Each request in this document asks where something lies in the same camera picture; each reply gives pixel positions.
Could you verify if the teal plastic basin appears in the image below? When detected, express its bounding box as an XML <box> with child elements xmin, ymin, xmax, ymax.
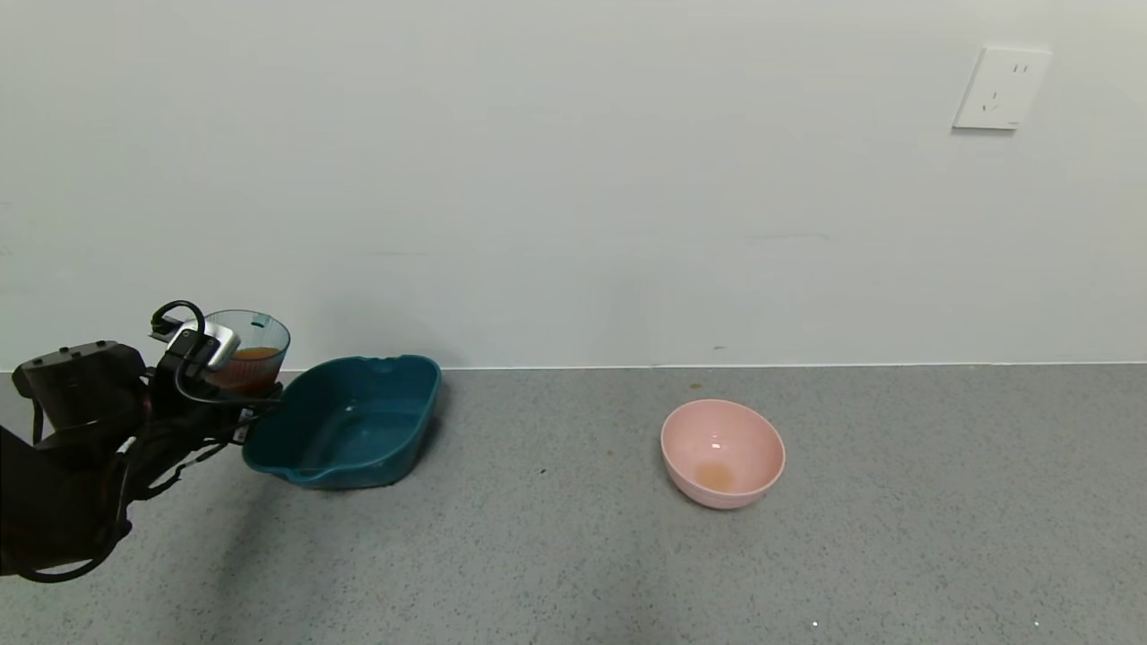
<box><xmin>242</xmin><ymin>355</ymin><xmax>443</xmax><ymax>490</ymax></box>

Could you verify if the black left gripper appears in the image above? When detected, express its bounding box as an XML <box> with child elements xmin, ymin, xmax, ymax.
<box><xmin>159</xmin><ymin>381</ymin><xmax>285</xmax><ymax>450</ymax></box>

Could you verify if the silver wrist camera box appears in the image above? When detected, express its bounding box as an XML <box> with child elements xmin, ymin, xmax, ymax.
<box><xmin>166</xmin><ymin>322</ymin><xmax>241</xmax><ymax>371</ymax></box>

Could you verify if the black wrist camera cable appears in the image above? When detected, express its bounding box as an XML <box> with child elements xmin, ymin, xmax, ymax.
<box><xmin>150</xmin><ymin>301</ymin><xmax>270</xmax><ymax>409</ymax></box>

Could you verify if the white wall socket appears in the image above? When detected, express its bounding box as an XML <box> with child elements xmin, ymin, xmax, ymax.
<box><xmin>951</xmin><ymin>46</ymin><xmax>1051</xmax><ymax>132</ymax></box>

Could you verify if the pink bowl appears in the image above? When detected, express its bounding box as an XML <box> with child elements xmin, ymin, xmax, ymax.
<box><xmin>660</xmin><ymin>399</ymin><xmax>786</xmax><ymax>511</ymax></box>

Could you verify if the ribbed clear blue cup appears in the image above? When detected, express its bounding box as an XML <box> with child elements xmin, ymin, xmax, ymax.
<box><xmin>202</xmin><ymin>310</ymin><xmax>291</xmax><ymax>397</ymax></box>

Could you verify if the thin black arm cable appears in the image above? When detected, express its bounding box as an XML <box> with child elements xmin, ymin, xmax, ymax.
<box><xmin>18</xmin><ymin>430</ymin><xmax>135</xmax><ymax>584</ymax></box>

